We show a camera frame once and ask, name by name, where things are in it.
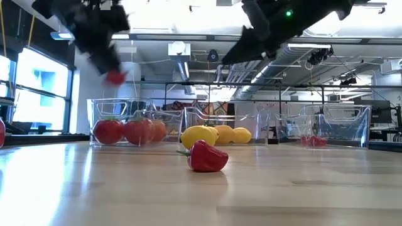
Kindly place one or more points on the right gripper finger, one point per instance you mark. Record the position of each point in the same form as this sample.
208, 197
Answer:
252, 15
251, 47

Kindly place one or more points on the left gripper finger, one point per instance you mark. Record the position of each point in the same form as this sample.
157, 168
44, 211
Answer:
102, 62
113, 61

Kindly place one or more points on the red toy tomato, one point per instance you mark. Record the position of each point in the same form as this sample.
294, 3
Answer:
160, 130
139, 132
108, 132
2, 133

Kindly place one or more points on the orange-yellow toy lemon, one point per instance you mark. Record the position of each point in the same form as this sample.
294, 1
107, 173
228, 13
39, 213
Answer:
225, 134

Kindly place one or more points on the small red strawberry bottom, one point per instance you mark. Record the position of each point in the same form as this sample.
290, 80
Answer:
207, 158

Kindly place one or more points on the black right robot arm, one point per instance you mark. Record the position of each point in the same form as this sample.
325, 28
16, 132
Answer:
339, 6

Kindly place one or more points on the black metal rack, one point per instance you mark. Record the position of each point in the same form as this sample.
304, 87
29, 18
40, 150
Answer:
251, 84

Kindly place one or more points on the clear plastic bin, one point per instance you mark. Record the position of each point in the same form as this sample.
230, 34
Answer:
251, 119
94, 106
345, 125

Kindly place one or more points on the black track light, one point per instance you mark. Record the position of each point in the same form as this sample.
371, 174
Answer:
320, 56

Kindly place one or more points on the grey overhead beam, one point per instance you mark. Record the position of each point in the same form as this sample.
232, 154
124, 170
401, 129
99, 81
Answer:
188, 37

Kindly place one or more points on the white ceiling unit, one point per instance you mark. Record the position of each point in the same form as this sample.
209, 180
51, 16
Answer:
179, 50

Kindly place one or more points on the colourful mandala tapestry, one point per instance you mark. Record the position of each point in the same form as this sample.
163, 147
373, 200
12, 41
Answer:
220, 106

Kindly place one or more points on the silver spiral air duct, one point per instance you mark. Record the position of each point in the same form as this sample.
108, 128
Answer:
292, 56

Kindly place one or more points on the black dome camera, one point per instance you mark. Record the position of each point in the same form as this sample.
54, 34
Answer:
213, 55

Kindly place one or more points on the black aluminium table frame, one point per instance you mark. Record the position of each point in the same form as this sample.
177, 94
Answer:
47, 139

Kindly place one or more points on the black wall-side monitor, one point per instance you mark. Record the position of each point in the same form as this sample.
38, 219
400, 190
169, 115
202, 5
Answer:
373, 111

